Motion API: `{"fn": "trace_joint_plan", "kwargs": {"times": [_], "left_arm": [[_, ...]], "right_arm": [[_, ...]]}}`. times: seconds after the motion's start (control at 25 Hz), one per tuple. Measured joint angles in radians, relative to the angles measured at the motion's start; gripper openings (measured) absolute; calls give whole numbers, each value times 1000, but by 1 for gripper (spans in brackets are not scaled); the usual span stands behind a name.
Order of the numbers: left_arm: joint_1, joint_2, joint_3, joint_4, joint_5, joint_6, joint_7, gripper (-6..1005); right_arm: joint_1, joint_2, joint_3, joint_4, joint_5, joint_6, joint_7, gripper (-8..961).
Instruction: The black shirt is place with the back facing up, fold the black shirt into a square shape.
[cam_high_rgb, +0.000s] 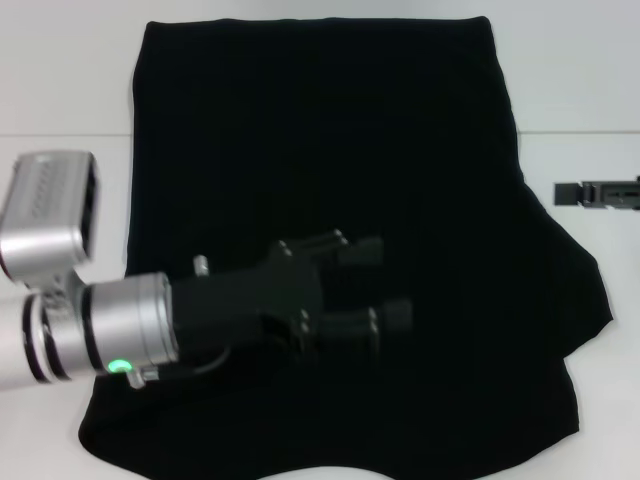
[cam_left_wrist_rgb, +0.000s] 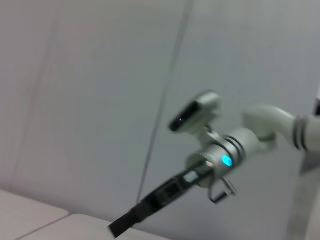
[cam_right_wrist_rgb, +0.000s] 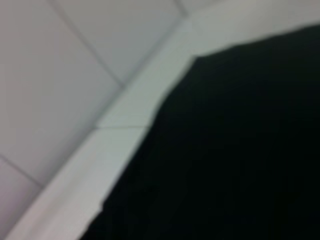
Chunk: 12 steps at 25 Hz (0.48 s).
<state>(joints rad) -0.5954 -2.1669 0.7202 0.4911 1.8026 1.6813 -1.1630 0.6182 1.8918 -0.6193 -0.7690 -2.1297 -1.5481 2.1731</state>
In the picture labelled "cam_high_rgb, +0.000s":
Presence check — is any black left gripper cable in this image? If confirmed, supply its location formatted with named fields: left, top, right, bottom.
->
left=127, top=255, right=232, bottom=392

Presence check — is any black shirt with FREE print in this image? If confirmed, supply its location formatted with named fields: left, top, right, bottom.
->
left=78, top=14, right=615, bottom=480

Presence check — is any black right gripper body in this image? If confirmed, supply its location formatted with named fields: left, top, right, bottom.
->
left=597, top=175, right=640, bottom=212

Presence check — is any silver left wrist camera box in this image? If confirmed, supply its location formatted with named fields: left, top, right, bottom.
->
left=0, top=151, right=102, bottom=290

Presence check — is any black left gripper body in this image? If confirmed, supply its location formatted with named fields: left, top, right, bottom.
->
left=167, top=240, right=327, bottom=362

